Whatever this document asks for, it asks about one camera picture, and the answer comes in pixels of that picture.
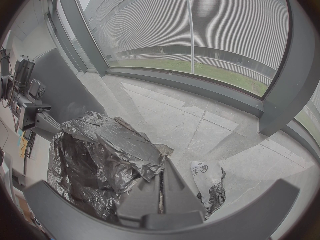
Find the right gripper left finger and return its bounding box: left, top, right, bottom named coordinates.
left=117, top=158, right=166, bottom=221

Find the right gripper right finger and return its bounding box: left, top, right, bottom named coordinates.
left=159, top=157, right=207, bottom=225

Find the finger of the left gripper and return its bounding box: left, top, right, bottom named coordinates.
left=35, top=111, right=63, bottom=136

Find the black plastic bag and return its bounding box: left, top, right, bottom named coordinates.
left=47, top=111, right=174, bottom=222

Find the crumpled black plastic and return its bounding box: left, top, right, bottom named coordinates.
left=196, top=168, right=227, bottom=220

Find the clear printed wrapper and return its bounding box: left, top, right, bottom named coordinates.
left=190, top=161, right=225, bottom=220

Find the window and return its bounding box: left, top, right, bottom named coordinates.
left=40, top=0, right=320, bottom=137

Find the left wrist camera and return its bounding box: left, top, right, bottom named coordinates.
left=29, top=78, right=47, bottom=99

